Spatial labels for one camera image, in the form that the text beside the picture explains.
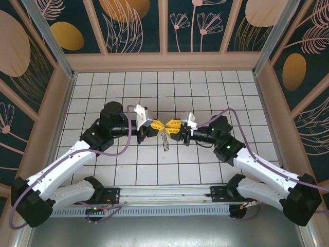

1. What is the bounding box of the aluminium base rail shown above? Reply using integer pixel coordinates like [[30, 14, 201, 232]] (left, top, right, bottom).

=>
[[102, 185, 232, 206]]

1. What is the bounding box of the grey metal front sheet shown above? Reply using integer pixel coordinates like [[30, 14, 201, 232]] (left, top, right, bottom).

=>
[[27, 215, 316, 247]]

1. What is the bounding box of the metal key holder with rings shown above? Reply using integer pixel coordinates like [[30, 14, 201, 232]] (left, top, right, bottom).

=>
[[160, 129, 171, 153]]

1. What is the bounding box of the wall panel with gold oval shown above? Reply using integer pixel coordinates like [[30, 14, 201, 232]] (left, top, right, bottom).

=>
[[41, 0, 103, 55]]

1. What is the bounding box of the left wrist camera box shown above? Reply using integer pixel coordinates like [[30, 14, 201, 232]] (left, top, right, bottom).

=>
[[135, 104, 155, 131]]

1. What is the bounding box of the grey slotted cable duct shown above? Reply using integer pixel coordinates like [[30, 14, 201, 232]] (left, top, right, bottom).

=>
[[52, 204, 231, 217]]

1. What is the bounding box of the side wall panel peach disc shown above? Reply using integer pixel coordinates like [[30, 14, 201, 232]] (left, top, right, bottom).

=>
[[0, 0, 56, 114]]

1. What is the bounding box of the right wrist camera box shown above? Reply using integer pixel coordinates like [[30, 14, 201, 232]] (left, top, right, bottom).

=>
[[181, 111, 198, 130]]

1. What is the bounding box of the aluminium corner post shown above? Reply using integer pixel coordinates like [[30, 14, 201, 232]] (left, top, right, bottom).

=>
[[21, 0, 78, 79], [252, 0, 304, 77]]

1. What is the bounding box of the wall panel with orange circle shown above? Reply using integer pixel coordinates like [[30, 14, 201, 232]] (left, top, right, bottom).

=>
[[92, 0, 161, 54]]

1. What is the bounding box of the wall panel with pink flowers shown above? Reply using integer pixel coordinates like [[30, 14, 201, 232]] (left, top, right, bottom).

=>
[[167, 0, 236, 53]]

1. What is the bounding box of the wall panel with peach circle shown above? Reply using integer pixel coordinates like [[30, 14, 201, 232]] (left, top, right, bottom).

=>
[[225, 0, 283, 53]]

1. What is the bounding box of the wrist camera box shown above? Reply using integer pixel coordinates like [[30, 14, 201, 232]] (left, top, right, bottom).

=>
[[135, 104, 155, 131], [181, 111, 198, 130]]

